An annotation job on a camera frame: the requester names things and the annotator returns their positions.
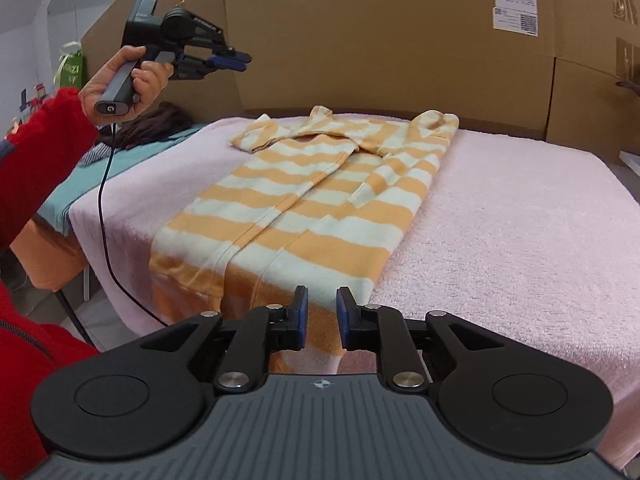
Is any orange white striped garment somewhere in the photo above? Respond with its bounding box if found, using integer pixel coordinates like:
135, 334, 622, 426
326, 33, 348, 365
150, 106, 459, 359

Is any person's left hand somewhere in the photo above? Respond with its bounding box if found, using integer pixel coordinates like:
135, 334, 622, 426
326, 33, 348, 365
78, 46, 174, 127

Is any left brown cardboard box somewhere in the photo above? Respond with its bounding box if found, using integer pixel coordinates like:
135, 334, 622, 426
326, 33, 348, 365
81, 0, 244, 124

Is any dark brown garment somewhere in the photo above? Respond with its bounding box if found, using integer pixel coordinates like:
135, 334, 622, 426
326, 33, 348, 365
98, 102, 194, 150

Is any green gift bag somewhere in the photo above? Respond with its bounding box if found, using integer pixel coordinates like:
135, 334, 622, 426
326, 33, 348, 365
53, 41, 86, 90

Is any large brown cardboard box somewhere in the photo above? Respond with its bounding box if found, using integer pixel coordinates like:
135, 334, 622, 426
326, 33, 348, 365
224, 0, 554, 139

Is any grey striped garment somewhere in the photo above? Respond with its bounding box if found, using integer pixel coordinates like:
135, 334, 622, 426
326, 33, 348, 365
77, 143, 117, 168

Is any pink terry towel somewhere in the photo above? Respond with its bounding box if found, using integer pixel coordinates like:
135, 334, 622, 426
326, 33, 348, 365
68, 118, 639, 466

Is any orange cloth under towel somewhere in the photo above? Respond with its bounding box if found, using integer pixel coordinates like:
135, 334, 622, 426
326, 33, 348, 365
10, 219, 88, 292

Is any teal cloth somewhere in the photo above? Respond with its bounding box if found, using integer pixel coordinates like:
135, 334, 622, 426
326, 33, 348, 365
38, 124, 204, 236

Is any white shipping label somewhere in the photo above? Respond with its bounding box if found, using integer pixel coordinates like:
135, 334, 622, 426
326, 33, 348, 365
492, 0, 538, 37

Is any right brown cardboard box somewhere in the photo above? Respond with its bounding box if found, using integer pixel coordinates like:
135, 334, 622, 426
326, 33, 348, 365
546, 0, 640, 165

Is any white shelf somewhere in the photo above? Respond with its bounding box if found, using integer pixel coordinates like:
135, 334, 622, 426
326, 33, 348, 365
620, 151, 640, 177

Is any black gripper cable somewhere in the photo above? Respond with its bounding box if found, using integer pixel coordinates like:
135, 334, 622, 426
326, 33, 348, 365
96, 122, 170, 328

